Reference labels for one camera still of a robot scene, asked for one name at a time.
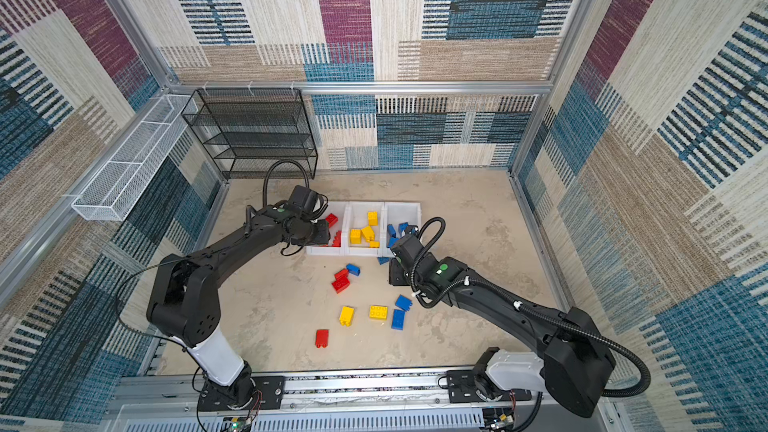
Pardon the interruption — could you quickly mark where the large red lego top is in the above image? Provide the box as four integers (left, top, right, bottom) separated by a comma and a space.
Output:
325, 214, 338, 228

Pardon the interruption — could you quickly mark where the red lego long cluster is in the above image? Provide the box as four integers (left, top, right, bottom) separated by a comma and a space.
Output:
331, 230, 342, 247

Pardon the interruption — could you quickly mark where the yellow studded lego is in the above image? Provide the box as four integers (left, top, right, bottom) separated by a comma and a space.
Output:
369, 305, 389, 321

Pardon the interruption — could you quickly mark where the small blue lego top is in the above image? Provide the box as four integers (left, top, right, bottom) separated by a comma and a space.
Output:
346, 263, 361, 277

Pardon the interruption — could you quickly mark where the yellow lego cluster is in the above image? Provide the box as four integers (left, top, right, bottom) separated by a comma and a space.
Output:
361, 226, 376, 243

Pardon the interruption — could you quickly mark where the small red lego bottom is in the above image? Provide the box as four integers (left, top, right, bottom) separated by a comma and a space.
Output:
315, 329, 329, 348

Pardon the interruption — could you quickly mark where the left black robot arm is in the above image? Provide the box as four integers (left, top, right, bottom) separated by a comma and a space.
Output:
146, 159, 331, 410

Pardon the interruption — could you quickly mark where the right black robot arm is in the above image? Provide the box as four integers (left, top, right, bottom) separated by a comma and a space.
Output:
390, 226, 652, 418

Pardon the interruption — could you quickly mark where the left white bin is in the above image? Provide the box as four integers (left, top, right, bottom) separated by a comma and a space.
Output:
306, 201, 351, 256

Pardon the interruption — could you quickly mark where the white bin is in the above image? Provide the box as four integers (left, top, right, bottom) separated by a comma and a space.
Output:
342, 201, 385, 257
306, 201, 351, 256
381, 202, 422, 258

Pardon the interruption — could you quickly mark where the middle white bin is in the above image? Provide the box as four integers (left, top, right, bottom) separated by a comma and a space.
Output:
342, 201, 385, 257

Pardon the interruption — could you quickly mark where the right white bin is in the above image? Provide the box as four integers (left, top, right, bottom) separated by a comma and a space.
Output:
381, 202, 422, 258

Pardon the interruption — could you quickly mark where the black wire shelf rack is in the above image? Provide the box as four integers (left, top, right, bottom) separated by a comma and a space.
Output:
181, 88, 318, 179

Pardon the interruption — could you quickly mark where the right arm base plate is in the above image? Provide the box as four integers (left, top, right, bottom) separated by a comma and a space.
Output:
438, 369, 534, 403

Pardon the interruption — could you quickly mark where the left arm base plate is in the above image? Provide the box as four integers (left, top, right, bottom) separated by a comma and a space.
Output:
197, 376, 286, 412

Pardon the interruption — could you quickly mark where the white wire mesh basket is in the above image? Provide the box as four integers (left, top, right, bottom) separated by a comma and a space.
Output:
72, 95, 188, 222

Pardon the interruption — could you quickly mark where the aluminium front rail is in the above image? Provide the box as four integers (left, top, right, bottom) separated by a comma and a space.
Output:
99, 366, 632, 431

